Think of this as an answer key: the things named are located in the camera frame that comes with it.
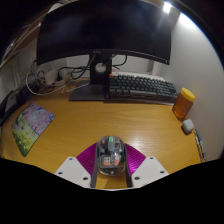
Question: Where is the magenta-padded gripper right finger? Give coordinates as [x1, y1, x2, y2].
[123, 142, 170, 189]

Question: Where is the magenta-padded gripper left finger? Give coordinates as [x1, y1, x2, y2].
[54, 142, 100, 189]

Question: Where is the transparent computer mouse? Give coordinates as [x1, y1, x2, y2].
[96, 135, 128, 176]

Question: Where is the floral print mouse pad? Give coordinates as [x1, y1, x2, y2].
[10, 102, 56, 158]

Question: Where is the white earbuds case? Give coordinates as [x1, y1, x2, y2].
[181, 118, 195, 135]

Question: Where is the amber jar with yellow lid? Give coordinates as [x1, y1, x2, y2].
[171, 87, 196, 120]

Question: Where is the dark grey keyboard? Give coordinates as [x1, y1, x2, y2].
[107, 73, 179, 104]

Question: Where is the white power strip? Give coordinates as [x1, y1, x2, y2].
[44, 68, 71, 87]

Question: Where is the black computer monitor with stand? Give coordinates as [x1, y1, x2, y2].
[35, 0, 173, 102]

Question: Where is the bright lamp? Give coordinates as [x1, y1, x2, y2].
[162, 1, 173, 14]

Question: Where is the white cable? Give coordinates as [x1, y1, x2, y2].
[25, 68, 73, 97]

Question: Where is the black cable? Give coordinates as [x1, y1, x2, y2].
[59, 54, 129, 81]

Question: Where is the wooden wall shelf unit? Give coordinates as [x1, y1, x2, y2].
[0, 16, 44, 68]

